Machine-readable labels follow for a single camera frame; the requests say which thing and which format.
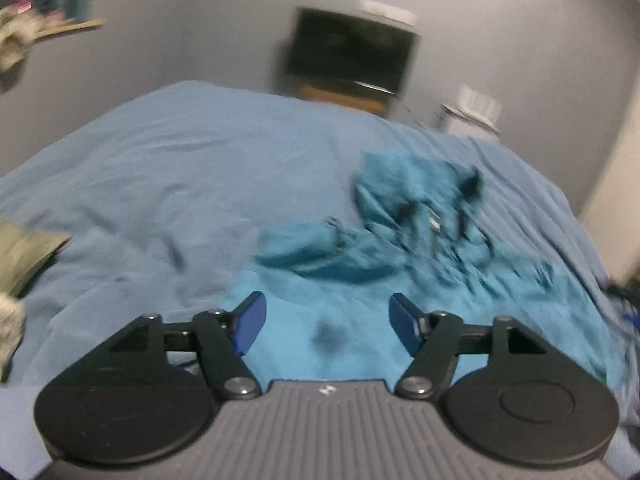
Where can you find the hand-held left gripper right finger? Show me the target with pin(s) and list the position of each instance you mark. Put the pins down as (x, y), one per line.
(402, 322)

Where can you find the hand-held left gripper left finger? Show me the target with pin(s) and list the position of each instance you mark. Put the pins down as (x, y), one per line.
(250, 322)

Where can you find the teal hooded zip jacket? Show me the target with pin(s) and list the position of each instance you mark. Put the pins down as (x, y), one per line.
(400, 285)

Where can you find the light blue fleece blanket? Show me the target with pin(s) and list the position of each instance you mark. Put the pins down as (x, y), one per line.
(175, 185)

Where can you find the white side table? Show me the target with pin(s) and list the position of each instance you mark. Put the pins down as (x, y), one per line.
(467, 122)

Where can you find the white router with antennas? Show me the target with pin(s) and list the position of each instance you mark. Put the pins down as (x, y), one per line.
(477, 102)

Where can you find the wooden television stand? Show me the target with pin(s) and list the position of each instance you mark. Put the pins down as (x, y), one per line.
(340, 97)

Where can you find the olive green cloth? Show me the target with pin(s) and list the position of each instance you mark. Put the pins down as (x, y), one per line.
(25, 255)

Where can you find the grey furry cloth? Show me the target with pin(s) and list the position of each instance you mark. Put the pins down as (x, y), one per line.
(7, 325)

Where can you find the black flat screen television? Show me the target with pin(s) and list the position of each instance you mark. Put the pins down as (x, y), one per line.
(350, 50)

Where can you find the white wall-mounted unit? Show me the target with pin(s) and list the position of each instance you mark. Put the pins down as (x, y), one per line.
(387, 11)

